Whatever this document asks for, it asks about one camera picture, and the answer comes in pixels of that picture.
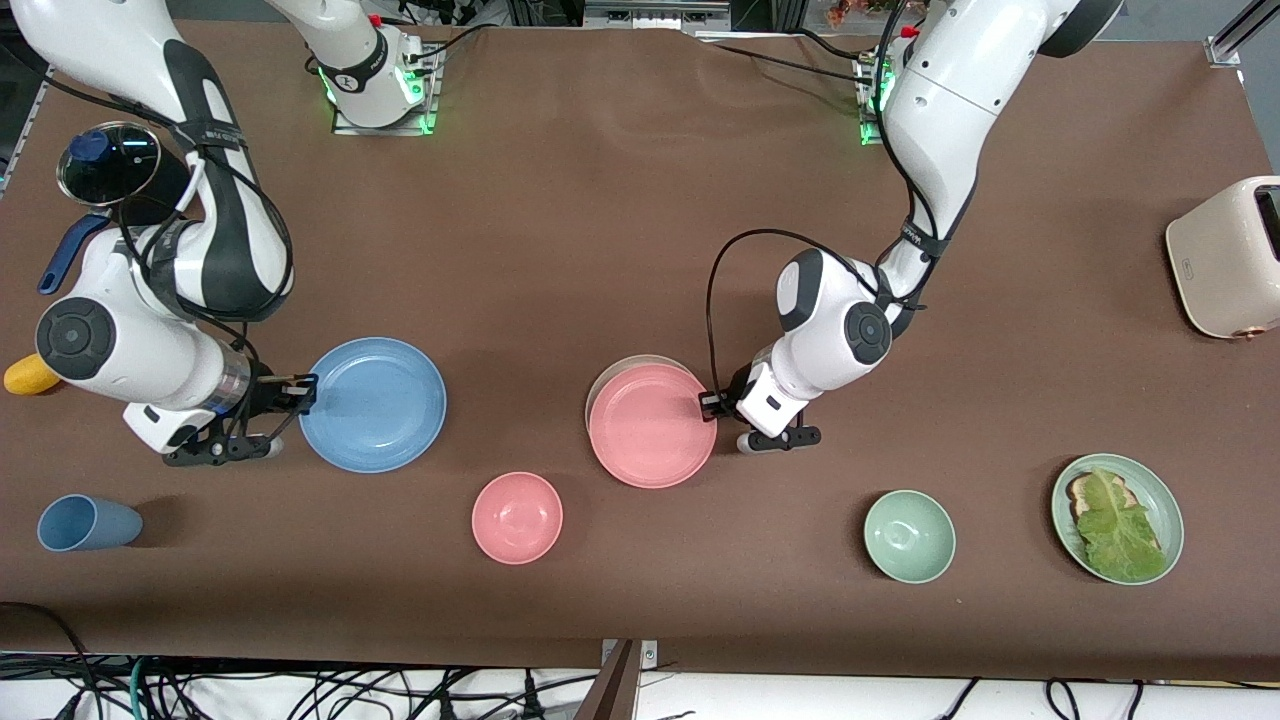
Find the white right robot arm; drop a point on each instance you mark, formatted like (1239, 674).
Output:
(110, 40)

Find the dark metal pole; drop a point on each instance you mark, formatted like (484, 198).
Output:
(612, 690)

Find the aluminium frame beam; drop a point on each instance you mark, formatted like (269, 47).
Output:
(650, 15)

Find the small green bowl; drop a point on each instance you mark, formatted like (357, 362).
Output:
(909, 536)

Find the silver table bracket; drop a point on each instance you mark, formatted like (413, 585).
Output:
(650, 652)

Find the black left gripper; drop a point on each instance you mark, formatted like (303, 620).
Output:
(737, 389)

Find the orange plant decoration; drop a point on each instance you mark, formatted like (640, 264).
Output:
(860, 8)

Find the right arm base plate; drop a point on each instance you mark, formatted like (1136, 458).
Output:
(432, 110)

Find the blue plate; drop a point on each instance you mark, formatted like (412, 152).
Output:
(375, 405)

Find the beige toaster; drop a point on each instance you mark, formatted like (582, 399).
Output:
(1220, 270)

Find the pink plate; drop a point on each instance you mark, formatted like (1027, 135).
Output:
(650, 425)

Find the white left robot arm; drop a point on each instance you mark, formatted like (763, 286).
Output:
(950, 100)

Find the green plate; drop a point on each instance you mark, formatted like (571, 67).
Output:
(1160, 500)

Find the brown table cover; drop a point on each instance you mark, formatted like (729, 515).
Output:
(600, 200)

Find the black pot with glass lid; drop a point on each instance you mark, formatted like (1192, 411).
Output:
(110, 165)

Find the aluminium corner profile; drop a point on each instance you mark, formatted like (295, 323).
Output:
(1235, 40)

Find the yellow lemon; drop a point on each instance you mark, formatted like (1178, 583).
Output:
(25, 378)

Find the small pink bowl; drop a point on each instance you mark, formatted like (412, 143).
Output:
(517, 518)

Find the beige plate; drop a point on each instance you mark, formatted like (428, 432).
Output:
(603, 376)

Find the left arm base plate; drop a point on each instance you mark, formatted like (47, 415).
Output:
(868, 135)

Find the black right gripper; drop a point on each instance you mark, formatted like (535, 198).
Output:
(266, 392)

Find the toast slice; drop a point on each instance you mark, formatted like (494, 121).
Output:
(1078, 492)

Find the green lettuce leaf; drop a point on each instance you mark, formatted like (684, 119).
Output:
(1120, 530)

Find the blue cup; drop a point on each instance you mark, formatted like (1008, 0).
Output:
(90, 523)

